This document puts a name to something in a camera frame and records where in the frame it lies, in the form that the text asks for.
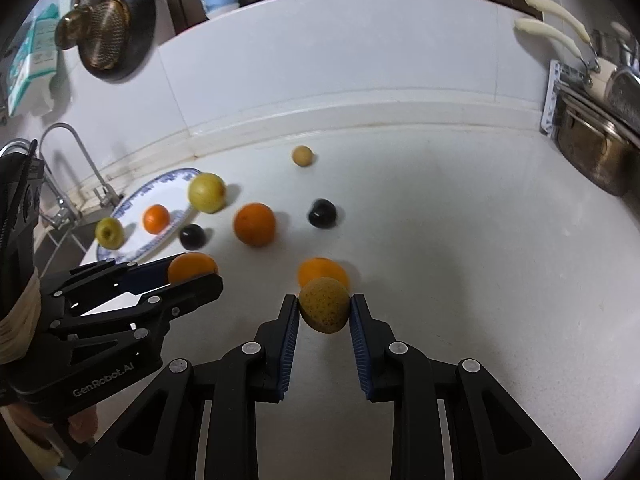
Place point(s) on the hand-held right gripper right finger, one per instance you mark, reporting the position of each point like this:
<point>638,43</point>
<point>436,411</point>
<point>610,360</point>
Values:
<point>360,345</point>

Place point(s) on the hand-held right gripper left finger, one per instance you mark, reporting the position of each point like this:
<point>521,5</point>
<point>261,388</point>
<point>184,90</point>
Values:
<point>290,345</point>

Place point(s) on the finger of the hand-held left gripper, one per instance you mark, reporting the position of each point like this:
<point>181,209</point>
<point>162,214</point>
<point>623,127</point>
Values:
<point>145,275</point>
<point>195,290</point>

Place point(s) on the orange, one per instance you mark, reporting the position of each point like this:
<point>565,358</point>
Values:
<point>192,266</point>
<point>322,269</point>
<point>156,218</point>
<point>255,224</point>

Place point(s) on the brown speckled pear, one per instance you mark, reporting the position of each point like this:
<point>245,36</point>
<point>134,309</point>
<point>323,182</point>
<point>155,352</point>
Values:
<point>324,307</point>

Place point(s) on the dark plum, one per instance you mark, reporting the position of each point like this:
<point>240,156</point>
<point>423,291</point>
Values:
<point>321,213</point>
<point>192,236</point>

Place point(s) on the blue and white plate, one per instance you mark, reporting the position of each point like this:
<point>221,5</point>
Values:
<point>165,192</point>

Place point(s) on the green pear back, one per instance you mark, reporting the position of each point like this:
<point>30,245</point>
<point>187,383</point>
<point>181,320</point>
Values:
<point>206,192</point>

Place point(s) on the small tan round fruit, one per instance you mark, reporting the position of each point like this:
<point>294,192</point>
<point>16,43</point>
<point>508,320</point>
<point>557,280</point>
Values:
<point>302,156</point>

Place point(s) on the person's left hand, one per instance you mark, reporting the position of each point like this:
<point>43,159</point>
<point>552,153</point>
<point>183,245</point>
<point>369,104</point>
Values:
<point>82,425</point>

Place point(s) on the small green apple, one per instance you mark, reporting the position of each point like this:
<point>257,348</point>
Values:
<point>110,232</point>

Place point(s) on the stainless steel sink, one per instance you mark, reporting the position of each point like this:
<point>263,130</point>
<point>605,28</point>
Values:
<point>75,240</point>

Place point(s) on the short chrome faucet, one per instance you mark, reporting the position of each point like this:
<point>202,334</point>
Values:
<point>60,212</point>

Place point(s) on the steel gooseneck faucet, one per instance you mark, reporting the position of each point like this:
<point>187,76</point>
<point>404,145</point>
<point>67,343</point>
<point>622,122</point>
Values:
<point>85,152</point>

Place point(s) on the woven bamboo strainer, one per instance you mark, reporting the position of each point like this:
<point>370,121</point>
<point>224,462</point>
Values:
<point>107,30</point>

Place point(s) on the teal tissue pack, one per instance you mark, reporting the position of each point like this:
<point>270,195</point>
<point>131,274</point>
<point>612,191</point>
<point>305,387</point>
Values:
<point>35,45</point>

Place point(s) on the woven basket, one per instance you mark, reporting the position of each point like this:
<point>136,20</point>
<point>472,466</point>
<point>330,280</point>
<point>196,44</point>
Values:
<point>137,20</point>

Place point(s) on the steel pot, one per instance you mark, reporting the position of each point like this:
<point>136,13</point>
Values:
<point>590,150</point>

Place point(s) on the blue patterned white rack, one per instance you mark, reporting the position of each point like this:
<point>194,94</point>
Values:
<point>552,95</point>

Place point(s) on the steel pot lid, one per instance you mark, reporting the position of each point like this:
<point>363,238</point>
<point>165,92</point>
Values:
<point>625,95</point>

